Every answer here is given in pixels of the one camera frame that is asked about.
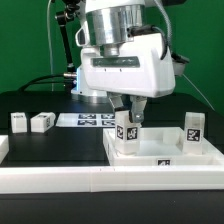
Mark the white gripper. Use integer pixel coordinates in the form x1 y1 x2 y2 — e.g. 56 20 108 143
81 26 175 123

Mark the white square tabletop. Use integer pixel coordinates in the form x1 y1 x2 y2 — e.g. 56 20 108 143
103 127 224 166

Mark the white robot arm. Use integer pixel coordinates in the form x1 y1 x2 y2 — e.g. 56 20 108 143
57 0 189 123

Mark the white obstacle fence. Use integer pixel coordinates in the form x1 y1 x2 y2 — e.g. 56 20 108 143
0 135 224 194

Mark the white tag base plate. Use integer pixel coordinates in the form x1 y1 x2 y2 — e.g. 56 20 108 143
56 113 115 127

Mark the grey thin cable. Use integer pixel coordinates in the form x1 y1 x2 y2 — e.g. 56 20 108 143
182 73 215 111

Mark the black cable bundle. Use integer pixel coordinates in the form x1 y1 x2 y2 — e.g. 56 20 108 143
18 73 78 93

